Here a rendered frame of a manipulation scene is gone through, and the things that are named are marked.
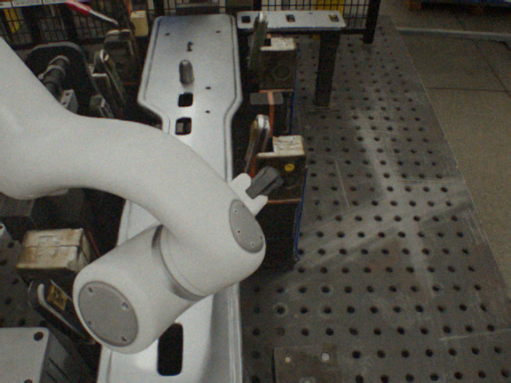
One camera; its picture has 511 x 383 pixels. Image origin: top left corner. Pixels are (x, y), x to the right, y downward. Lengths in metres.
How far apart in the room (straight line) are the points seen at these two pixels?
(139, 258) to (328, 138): 1.02
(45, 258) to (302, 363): 0.35
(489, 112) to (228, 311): 2.50
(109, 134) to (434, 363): 0.79
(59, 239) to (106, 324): 0.28
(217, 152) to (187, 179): 0.49
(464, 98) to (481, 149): 0.47
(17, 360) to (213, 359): 0.23
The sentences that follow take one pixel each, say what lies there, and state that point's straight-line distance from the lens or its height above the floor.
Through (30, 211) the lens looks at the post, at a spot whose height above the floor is 1.10.
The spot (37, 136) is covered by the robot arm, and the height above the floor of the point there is 1.34.
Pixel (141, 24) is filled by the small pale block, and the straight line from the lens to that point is 1.18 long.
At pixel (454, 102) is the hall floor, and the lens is 2.92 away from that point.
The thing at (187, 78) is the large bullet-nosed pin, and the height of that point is 1.01.
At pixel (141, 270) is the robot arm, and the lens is 0.36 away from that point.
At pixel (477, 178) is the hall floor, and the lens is 2.45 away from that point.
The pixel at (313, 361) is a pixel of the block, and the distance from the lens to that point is 0.57.
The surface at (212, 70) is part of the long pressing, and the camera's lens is 1.04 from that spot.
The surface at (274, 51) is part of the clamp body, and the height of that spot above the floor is 1.04.
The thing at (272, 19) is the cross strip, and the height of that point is 1.00.
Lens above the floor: 1.55
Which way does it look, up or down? 47 degrees down
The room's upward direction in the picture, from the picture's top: straight up
